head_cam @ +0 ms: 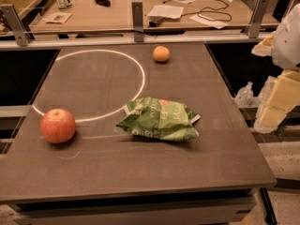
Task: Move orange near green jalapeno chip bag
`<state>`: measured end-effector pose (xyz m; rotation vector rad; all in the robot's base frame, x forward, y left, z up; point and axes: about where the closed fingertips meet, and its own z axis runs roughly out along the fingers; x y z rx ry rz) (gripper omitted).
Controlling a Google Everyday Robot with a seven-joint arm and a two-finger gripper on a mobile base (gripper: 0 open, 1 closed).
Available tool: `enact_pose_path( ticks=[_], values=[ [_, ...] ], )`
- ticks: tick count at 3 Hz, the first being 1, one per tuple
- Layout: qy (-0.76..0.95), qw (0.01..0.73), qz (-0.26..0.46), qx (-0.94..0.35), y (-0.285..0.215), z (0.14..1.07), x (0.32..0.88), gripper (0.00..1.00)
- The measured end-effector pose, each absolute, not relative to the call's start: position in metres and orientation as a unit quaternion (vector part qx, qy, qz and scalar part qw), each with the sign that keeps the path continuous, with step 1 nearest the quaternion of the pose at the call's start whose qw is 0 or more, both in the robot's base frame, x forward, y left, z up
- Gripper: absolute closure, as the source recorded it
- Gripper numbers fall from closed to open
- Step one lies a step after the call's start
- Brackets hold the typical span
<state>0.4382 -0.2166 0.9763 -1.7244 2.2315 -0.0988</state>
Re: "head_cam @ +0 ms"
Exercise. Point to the metal bracket post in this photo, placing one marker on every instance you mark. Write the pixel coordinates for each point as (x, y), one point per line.
(137, 20)
(19, 32)
(254, 26)

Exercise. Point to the left metal bracket post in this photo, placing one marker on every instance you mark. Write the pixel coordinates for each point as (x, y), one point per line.
(19, 32)

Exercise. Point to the middle metal bracket post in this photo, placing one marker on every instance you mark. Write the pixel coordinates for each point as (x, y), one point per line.
(137, 20)

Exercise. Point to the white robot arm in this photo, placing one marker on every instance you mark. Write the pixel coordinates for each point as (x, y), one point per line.
(285, 51)

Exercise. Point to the small paper packet left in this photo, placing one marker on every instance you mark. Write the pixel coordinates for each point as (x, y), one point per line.
(58, 17)

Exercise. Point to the green jalapeno chip bag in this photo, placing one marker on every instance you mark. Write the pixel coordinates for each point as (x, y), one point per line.
(159, 119)

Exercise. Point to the wooden background desk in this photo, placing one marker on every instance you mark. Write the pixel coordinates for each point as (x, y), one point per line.
(89, 16)

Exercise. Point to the red apple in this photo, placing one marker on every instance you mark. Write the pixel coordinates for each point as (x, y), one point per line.
(57, 126)

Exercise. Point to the clear plastic bottle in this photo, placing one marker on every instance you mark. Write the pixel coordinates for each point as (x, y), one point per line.
(244, 95)
(266, 89)

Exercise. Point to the white paper sheet centre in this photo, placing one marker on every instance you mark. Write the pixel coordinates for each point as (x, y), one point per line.
(165, 11)

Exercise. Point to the small black box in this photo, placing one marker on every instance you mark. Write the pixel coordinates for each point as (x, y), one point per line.
(155, 21)

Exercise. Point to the right metal bracket post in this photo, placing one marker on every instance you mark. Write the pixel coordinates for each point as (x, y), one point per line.
(254, 26)

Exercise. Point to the orange fruit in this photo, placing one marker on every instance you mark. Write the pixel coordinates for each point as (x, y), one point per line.
(161, 54)

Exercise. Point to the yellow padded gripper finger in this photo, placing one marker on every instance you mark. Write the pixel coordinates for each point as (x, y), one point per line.
(264, 47)
(284, 97)

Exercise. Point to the black computer mouse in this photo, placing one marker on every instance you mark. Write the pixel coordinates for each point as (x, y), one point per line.
(104, 3)

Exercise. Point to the white paper sheet right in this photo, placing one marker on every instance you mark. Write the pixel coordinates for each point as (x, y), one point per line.
(206, 21)

